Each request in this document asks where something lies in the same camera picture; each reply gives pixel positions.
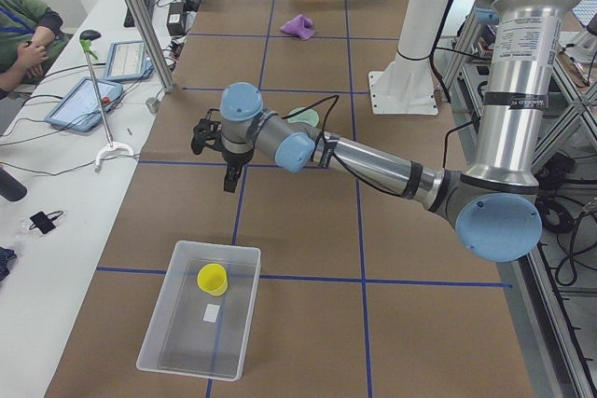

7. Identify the reacher grabber tool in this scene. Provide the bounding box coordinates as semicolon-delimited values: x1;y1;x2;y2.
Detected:
79;30;134;173

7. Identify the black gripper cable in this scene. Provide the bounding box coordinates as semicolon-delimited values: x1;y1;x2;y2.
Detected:
279;93;407;197

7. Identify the far blue teach pendant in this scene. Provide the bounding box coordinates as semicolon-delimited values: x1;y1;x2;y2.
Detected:
104;40;153;82

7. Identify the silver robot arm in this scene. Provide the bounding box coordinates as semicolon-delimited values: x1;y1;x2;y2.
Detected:
217;0;580;262

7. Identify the mint green bowl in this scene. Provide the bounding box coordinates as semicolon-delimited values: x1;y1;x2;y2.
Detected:
285;107;320;127

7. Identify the black power adapter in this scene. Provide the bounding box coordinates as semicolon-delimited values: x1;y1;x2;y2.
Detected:
166;2;187;36

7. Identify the clear plastic bin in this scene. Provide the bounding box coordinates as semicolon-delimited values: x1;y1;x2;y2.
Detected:
136;240;261;381

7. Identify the small black pouch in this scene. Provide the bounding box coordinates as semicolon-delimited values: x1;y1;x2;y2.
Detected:
28;210;64;235

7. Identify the purple microfiber cloth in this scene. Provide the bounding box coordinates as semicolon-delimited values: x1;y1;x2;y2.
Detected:
280;14;314;40

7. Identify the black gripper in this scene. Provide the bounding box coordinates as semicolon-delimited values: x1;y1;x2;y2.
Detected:
222;148;254;192

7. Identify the yellow plastic cup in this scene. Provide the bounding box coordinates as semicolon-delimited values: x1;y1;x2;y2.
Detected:
196;263;229;296

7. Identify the blue teach pendant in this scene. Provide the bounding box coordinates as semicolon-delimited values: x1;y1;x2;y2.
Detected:
44;76;124;132
104;40;153;82

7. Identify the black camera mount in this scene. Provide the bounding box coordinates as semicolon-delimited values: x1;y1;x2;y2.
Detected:
190;108;223;156

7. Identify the person in green shirt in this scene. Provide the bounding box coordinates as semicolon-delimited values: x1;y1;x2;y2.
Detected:
1;0;71;98

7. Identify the aluminium frame post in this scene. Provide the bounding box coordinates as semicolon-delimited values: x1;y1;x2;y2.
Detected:
125;0;174;93

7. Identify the near blue teach pendant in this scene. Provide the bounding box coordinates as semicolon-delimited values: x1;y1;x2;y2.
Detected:
44;76;124;132

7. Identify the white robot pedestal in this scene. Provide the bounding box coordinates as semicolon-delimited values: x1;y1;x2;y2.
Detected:
368;0;450;116

